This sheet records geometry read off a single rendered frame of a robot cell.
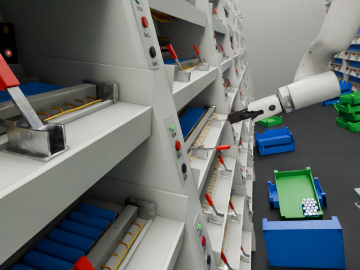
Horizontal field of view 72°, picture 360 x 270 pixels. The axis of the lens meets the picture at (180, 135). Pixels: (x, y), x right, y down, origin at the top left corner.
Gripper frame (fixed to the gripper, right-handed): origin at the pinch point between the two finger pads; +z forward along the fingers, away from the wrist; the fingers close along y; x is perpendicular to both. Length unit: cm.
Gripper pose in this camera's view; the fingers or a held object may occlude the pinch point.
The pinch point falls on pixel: (234, 117)
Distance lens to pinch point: 88.1
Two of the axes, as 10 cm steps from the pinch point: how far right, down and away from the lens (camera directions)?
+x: -4.0, -8.9, -2.0
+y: 2.7, -3.3, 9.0
